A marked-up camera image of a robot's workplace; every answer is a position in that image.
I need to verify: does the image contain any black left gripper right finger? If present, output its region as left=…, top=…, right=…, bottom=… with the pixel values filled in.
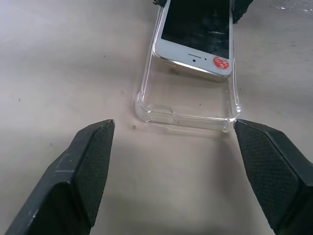
left=234, top=119, right=313, bottom=235

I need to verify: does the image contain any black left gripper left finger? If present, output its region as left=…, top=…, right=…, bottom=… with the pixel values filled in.
left=0, top=118, right=116, bottom=235

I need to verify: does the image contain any white smartphone with red sticker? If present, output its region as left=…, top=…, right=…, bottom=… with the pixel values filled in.
left=153, top=0, right=234, bottom=83

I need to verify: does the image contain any clear plastic phone case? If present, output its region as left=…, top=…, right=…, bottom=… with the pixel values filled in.
left=134, top=4, right=243, bottom=131

